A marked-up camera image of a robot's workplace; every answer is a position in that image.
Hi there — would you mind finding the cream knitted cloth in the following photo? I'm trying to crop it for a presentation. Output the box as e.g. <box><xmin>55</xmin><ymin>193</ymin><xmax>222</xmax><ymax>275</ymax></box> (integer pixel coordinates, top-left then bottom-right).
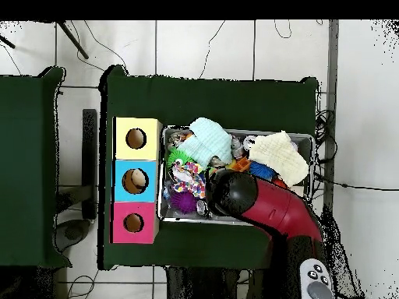
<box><xmin>248</xmin><ymin>130</ymin><xmax>309</xmax><ymax>188</ymax></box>

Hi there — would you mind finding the black tripod leg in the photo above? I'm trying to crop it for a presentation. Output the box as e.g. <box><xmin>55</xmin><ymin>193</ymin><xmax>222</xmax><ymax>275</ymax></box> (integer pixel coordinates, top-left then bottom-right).
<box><xmin>57</xmin><ymin>20</ymin><xmax>90</xmax><ymax>60</ymax></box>

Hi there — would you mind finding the dark green table cloth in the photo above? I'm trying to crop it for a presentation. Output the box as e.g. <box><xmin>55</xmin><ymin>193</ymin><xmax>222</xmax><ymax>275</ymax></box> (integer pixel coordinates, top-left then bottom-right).
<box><xmin>97</xmin><ymin>64</ymin><xmax>320</xmax><ymax>278</ymax></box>

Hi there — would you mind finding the black upright panel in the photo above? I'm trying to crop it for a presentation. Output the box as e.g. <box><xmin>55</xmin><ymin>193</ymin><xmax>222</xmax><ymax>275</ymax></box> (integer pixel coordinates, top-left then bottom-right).
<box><xmin>81</xmin><ymin>108</ymin><xmax>98</xmax><ymax>220</ymax></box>

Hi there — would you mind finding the mint green knitted cloth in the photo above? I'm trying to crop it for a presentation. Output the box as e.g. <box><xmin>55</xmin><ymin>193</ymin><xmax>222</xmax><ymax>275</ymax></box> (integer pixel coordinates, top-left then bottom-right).
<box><xmin>178</xmin><ymin>117</ymin><xmax>233</xmax><ymax>169</ymax></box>

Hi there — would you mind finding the clear plastic packet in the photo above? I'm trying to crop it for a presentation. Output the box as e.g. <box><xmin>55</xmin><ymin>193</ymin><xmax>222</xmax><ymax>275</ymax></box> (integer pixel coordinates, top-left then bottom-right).
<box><xmin>161</xmin><ymin>180</ymin><xmax>173</xmax><ymax>200</ymax></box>

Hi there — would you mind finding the dark green side cloth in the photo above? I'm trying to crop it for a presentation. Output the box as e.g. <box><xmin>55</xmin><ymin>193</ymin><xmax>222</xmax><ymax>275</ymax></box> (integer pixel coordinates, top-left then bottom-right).
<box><xmin>0</xmin><ymin>65</ymin><xmax>72</xmax><ymax>270</ymax></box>

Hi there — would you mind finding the silver wire mesh bin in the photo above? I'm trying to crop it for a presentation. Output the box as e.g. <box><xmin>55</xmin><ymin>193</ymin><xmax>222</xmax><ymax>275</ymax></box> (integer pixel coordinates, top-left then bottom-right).
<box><xmin>158</xmin><ymin>125</ymin><xmax>315</xmax><ymax>229</ymax></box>

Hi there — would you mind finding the grey stand foot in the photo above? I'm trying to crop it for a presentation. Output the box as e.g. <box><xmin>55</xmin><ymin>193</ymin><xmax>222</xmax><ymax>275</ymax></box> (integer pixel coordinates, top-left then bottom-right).
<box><xmin>55</xmin><ymin>218</ymin><xmax>92</xmax><ymax>253</ymax></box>

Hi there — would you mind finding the small green puffer toy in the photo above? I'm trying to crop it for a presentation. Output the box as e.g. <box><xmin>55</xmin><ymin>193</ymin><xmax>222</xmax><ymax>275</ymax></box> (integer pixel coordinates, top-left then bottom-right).
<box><xmin>166</xmin><ymin>149</ymin><xmax>196</xmax><ymax>169</ymax></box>

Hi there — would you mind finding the black cable bundle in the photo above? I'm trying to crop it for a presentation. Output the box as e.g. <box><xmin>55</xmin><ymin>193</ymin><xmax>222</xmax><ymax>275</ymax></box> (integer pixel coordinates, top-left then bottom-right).
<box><xmin>312</xmin><ymin>108</ymin><xmax>339</xmax><ymax>164</ymax></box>

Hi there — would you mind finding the orange plastic toy crate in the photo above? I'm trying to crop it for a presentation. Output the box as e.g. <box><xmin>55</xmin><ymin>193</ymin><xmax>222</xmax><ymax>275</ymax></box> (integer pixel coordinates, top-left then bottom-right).
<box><xmin>230</xmin><ymin>157</ymin><xmax>252</xmax><ymax>172</ymax></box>

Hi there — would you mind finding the black and silver drink can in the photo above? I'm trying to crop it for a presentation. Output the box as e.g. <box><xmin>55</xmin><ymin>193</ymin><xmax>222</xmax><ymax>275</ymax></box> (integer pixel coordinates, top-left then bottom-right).
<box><xmin>196</xmin><ymin>199</ymin><xmax>213</xmax><ymax>218</ymax></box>

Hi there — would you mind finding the wooden box with three holes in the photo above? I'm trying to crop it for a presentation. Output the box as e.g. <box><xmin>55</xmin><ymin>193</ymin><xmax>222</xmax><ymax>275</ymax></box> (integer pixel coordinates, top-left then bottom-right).
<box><xmin>110</xmin><ymin>116</ymin><xmax>164</xmax><ymax>244</ymax></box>

